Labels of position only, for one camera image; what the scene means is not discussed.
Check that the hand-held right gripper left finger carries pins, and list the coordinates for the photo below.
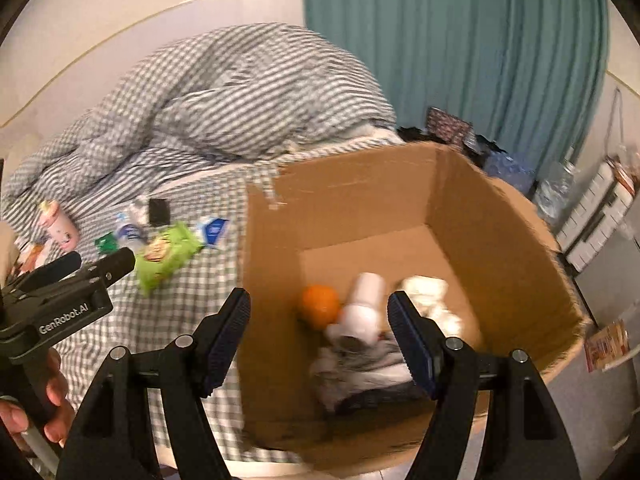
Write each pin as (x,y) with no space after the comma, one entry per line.
(229,341)

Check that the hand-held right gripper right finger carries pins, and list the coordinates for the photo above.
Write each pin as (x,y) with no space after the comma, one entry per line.
(411,341)

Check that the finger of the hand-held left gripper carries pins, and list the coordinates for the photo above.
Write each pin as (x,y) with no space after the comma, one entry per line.
(52,267)
(112,263)

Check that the small green packet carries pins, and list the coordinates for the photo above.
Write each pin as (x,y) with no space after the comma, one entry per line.
(106,242)

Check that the green snack packet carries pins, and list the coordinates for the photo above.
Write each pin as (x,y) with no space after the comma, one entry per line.
(162,256)

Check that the blue and white packet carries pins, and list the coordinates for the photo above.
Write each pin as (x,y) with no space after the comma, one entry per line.
(212,230)

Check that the brown cardboard box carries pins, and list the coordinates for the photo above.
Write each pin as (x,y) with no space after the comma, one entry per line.
(360,200)

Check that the person's left hand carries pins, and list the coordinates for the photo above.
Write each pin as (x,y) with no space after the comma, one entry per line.
(60,395)

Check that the orange snack packet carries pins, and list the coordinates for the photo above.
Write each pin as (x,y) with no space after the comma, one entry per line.
(31,256)

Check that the clear bottle with blue label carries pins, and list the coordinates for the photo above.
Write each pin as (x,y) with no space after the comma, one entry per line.
(129,232)

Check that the pink cup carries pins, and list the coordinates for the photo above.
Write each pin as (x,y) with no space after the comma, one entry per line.
(60,226)

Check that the crumpled white tissue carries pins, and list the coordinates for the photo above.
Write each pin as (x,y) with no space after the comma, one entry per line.
(432,300)

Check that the white paper roll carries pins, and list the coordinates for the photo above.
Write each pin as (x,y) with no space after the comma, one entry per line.
(362,310)

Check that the crumpled white wrapper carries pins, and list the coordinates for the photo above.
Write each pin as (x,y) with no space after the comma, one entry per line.
(137,208)

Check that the grey and black cloth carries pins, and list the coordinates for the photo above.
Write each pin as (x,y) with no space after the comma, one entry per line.
(357,372)

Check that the small black box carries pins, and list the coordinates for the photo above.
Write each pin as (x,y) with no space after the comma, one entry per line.
(159,211)

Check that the orange fruit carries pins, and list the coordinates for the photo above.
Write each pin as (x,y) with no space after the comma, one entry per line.
(320,306)

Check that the red and yellow carton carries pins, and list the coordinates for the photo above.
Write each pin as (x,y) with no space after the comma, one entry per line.
(607,346)

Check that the heap of black clothes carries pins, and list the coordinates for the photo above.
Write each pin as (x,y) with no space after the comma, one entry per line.
(415,134)

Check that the large clear water bottle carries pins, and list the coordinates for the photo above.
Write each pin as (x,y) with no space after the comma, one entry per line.
(554,187)

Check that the dark patterned bag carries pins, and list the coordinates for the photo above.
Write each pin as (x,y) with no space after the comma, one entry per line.
(447,126)

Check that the white suitcase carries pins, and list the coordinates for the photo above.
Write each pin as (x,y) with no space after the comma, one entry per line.
(595,215)

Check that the snack bags on suitcase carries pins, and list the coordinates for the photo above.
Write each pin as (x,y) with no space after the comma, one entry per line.
(627,170)

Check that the teal curtain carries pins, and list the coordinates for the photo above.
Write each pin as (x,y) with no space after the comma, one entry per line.
(450,50)

